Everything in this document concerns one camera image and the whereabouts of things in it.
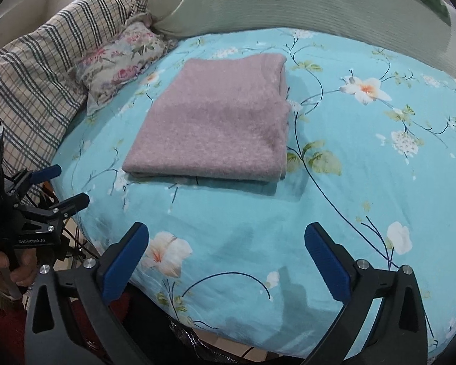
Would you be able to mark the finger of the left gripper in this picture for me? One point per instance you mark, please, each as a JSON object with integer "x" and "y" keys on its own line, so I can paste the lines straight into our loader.
{"x": 21, "y": 182}
{"x": 63, "y": 209}

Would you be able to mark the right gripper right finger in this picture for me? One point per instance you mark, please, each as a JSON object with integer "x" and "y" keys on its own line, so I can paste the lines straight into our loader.
{"x": 399, "y": 332}

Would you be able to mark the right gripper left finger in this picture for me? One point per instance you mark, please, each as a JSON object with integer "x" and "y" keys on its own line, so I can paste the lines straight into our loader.
{"x": 51, "y": 333}

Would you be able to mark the mauve knit garment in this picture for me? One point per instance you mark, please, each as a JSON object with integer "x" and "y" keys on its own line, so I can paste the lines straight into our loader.
{"x": 221, "y": 118}

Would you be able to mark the person's left hand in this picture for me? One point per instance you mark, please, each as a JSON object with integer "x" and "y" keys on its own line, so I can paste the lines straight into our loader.
{"x": 21, "y": 275}

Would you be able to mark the plaid checked quilt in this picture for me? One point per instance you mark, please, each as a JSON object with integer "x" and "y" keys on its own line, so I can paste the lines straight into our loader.
{"x": 38, "y": 100}

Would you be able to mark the pink floral small pillow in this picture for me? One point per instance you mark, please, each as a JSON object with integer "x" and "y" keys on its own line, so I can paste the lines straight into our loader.
{"x": 106, "y": 70}

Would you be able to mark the turquoise floral bed sheet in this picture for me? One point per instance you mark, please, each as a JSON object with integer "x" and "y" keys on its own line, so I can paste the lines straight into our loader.
{"x": 371, "y": 157}

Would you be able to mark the grey striped pillow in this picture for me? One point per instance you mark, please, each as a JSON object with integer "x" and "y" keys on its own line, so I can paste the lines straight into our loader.
{"x": 404, "y": 26}

